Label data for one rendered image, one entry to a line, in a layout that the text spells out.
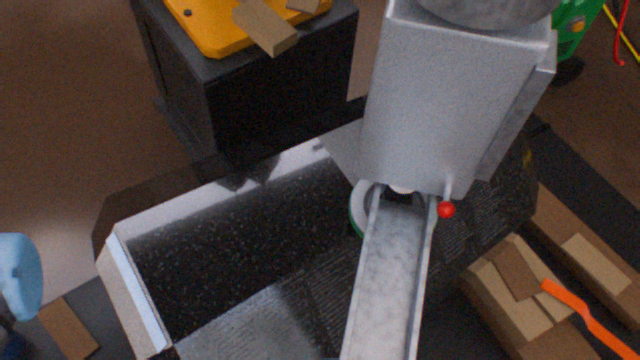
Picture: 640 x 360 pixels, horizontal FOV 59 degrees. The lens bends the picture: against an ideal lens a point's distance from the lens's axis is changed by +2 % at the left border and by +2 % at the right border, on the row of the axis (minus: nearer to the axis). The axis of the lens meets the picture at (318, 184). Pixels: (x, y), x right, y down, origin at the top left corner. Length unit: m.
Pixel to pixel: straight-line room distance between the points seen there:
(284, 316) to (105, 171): 1.38
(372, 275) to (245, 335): 0.40
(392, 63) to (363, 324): 0.47
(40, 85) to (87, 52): 0.27
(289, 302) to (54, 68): 1.94
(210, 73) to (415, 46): 1.07
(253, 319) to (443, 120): 0.68
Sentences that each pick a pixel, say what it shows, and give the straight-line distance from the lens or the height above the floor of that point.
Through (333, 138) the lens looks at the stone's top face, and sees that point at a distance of 1.52.
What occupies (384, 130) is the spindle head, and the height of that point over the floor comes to 1.31.
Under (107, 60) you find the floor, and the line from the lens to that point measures 2.92.
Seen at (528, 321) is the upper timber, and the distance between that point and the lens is 2.11.
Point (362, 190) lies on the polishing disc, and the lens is 1.37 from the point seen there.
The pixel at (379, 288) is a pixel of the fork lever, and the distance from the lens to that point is 1.06.
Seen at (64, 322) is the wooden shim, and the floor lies 0.03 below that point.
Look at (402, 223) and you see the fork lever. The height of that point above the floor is 1.08.
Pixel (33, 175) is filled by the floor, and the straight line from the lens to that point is 2.63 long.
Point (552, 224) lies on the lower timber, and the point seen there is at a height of 0.09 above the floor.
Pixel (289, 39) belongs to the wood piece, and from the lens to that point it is 1.76.
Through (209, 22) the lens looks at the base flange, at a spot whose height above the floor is 0.78.
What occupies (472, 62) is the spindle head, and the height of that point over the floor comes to 1.50.
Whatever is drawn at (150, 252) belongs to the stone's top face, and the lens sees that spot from 1.39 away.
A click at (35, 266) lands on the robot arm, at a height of 1.50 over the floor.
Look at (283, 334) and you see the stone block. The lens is 1.38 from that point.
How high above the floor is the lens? 2.07
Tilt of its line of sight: 60 degrees down
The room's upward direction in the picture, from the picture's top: 5 degrees clockwise
